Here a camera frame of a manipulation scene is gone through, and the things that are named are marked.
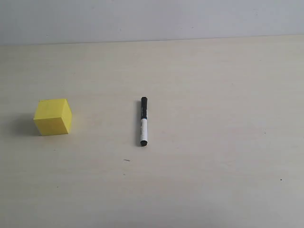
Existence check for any black and white marker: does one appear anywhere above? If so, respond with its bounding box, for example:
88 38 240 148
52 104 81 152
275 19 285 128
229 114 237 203
140 97 148 147

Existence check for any yellow foam cube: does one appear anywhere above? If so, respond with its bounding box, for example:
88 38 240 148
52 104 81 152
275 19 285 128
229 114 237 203
33 99 72 136

